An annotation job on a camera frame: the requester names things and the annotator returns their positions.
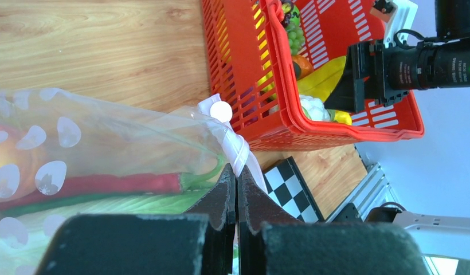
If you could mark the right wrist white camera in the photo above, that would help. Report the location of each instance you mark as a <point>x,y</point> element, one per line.
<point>397,14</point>

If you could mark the red plastic basket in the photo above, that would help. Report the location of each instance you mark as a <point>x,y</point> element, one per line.
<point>250,67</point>

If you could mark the red orange fruit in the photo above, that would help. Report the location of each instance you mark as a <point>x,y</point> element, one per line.
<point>302,66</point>

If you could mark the black white checkerboard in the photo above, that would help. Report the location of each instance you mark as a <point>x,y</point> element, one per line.
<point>287,188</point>

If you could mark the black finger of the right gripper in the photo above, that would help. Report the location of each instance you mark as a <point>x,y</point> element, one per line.
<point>342,95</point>

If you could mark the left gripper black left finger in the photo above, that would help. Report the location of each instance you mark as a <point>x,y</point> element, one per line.
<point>197,241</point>

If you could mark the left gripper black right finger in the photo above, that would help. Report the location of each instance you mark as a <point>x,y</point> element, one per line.
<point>271,241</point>

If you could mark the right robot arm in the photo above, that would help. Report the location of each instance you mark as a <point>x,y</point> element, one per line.
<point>435,235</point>

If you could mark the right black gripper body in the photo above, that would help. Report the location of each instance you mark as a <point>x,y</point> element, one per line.
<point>387,75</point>

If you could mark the clear zip top bag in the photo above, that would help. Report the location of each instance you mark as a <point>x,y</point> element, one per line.
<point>86,136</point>

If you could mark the green grapes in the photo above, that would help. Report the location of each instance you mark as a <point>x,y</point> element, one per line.
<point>292,24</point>

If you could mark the red chili pepper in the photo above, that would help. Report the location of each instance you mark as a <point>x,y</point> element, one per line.
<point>83,189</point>

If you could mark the orange peach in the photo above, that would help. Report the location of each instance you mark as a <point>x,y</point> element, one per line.
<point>21,155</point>

